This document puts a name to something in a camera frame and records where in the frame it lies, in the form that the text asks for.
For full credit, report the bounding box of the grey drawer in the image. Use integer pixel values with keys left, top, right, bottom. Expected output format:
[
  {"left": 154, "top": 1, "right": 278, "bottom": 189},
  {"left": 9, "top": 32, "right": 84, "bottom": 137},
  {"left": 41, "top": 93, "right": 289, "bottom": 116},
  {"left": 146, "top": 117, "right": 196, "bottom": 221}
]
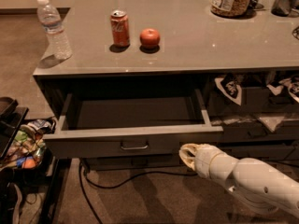
[
  {"left": 46, "top": 93, "right": 222, "bottom": 159},
  {"left": 81, "top": 154, "right": 183, "bottom": 171}
]

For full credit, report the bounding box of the grey counter cabinet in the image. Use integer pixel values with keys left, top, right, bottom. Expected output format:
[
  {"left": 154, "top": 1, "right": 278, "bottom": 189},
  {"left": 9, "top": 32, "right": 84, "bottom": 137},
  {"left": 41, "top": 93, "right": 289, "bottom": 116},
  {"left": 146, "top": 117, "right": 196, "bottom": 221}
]
[{"left": 34, "top": 0, "right": 298, "bottom": 161}]

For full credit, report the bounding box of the black white snack bag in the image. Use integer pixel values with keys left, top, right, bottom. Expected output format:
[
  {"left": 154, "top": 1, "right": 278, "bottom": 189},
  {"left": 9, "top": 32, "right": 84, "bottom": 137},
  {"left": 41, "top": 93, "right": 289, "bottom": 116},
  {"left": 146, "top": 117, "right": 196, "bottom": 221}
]
[{"left": 214, "top": 74, "right": 242, "bottom": 105}]

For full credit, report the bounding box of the grey top drawer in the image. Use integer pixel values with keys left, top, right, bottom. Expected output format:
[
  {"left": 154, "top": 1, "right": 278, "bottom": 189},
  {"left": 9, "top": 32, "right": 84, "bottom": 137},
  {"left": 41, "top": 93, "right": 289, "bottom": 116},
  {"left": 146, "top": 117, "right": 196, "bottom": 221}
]
[{"left": 46, "top": 93, "right": 222, "bottom": 159}]

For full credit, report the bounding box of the black tray stand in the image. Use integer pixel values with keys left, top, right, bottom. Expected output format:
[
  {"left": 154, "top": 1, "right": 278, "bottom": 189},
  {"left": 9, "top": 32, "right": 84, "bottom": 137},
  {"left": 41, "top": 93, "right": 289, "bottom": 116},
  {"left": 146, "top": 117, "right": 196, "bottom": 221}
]
[{"left": 0, "top": 97, "right": 28, "bottom": 160}]

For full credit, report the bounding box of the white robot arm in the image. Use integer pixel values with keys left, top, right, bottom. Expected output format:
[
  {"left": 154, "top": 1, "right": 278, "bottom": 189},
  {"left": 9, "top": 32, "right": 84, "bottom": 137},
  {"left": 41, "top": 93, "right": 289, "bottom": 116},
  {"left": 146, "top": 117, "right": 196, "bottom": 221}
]
[{"left": 178, "top": 143, "right": 299, "bottom": 217}]

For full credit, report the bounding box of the bin of snack packets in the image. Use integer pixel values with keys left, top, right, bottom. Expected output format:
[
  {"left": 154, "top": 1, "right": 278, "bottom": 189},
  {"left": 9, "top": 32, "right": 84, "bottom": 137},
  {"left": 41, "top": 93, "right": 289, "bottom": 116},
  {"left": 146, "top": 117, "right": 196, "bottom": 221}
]
[{"left": 0, "top": 119, "right": 56, "bottom": 170}]

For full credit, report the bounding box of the orange soda can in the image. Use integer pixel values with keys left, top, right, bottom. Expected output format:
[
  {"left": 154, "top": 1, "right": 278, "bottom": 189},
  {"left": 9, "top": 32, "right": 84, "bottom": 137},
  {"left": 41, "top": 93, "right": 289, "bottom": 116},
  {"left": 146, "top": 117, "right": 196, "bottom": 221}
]
[{"left": 110, "top": 9, "right": 130, "bottom": 48}]

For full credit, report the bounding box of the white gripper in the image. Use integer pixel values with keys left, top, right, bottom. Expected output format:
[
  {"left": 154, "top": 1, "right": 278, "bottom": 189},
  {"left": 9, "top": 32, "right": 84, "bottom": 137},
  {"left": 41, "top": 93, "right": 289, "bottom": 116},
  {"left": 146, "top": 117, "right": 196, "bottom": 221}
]
[{"left": 178, "top": 144, "right": 238, "bottom": 185}]

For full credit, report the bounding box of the grey bottom drawer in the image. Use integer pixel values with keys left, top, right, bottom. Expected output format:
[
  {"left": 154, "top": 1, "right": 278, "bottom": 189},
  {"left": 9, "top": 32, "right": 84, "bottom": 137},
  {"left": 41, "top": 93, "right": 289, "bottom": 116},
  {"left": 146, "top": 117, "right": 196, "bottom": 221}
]
[{"left": 81, "top": 154, "right": 183, "bottom": 171}]

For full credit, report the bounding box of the black floor cable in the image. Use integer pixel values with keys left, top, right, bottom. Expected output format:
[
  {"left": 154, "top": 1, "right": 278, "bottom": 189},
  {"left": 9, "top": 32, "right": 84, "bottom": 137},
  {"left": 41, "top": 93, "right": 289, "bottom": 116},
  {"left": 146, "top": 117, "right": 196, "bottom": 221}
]
[{"left": 78, "top": 161, "right": 199, "bottom": 224}]

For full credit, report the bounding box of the clear plastic water bottle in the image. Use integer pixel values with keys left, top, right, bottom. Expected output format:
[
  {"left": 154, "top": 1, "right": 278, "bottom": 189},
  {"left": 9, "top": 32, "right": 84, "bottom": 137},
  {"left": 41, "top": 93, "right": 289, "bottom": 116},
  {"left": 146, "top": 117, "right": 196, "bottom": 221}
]
[{"left": 36, "top": 0, "right": 72, "bottom": 60}]

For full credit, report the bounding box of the metal drawer handle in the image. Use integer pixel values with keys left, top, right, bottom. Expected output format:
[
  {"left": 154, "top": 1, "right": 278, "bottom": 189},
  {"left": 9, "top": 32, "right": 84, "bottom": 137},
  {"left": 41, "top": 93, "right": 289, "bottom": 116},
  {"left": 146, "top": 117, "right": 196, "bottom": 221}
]
[{"left": 120, "top": 141, "right": 149, "bottom": 151}]

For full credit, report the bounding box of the red apple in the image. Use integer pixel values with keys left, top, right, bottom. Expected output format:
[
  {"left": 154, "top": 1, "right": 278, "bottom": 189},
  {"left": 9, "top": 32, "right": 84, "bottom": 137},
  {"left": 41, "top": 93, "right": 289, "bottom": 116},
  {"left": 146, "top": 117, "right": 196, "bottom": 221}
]
[{"left": 139, "top": 28, "right": 160, "bottom": 49}]

